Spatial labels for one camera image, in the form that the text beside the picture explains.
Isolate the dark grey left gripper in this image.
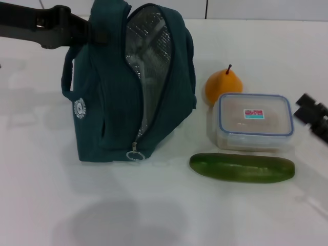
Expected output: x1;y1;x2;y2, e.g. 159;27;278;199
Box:
0;5;109;49

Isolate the clear blue-rimmed food container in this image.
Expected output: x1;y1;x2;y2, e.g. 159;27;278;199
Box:
212;92;295;153

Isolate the dark teal insulated lunch bag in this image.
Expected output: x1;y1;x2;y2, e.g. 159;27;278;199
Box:
60;0;197;162

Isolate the green cucumber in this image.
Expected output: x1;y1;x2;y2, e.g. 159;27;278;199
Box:
189;153;296;184

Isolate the orange pear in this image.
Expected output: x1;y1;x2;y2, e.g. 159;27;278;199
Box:
204;64;243;105

